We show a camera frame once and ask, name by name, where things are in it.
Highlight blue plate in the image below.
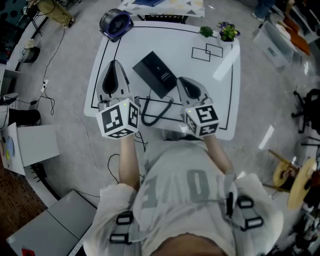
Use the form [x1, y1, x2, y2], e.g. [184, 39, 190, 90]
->
[4, 136, 16, 158]

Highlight dark waste basket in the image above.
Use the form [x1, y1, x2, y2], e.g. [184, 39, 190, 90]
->
[21, 39, 41, 64]

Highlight flowering potted plant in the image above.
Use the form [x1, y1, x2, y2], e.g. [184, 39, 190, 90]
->
[216, 21, 241, 48]

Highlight person's right forearm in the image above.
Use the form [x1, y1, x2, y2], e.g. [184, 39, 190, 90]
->
[204, 136, 235, 176]

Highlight grey cabinet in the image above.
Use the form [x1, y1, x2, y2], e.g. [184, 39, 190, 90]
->
[6, 189, 98, 256]

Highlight triangle patterned table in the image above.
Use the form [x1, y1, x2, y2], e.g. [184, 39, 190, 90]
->
[118, 0, 206, 18]

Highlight small green potted plant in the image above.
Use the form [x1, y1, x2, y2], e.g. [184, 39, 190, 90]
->
[199, 25, 214, 39]

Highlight thin black power cable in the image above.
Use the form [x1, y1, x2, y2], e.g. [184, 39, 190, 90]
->
[16, 24, 66, 116]

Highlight person's torso in white shirt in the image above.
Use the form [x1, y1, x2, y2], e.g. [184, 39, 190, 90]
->
[82, 139, 285, 256]

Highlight white storage bin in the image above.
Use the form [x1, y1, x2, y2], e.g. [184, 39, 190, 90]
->
[252, 21, 295, 74]

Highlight black floor cable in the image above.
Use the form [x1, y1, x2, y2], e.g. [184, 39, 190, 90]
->
[107, 131, 149, 186]

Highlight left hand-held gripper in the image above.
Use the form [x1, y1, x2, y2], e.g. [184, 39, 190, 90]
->
[95, 59, 141, 139]

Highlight small white table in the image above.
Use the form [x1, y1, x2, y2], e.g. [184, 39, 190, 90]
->
[0, 122, 61, 176]

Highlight blue cloth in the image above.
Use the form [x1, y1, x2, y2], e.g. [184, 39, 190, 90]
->
[131, 0, 166, 8]

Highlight light wooden round stool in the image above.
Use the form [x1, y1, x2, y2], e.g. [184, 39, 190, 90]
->
[262, 149, 318, 211]

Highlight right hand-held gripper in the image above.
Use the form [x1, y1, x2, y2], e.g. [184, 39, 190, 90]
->
[176, 76, 220, 138]

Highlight black box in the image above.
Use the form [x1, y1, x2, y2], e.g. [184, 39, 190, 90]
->
[131, 50, 179, 100]

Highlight white table with black lines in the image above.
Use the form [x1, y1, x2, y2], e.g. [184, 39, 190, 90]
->
[83, 20, 241, 141]

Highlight black wire rack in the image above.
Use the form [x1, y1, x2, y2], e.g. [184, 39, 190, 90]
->
[30, 163, 48, 183]

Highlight white floor cable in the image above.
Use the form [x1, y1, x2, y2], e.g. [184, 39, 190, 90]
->
[62, 97, 109, 181]

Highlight person's left forearm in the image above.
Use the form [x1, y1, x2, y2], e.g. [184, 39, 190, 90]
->
[117, 136, 141, 192]

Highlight purple round fan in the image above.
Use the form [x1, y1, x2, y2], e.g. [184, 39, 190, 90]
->
[99, 8, 135, 43]

